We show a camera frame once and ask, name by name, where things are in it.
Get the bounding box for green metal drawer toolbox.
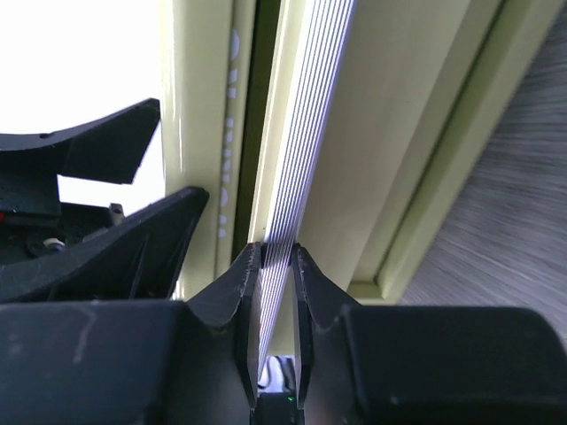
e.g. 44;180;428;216
159;1;563;354

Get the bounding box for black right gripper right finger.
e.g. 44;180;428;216
291;245;566;424

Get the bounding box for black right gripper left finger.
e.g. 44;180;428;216
1;243;261;424

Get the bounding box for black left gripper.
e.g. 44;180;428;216
1;98;209;304

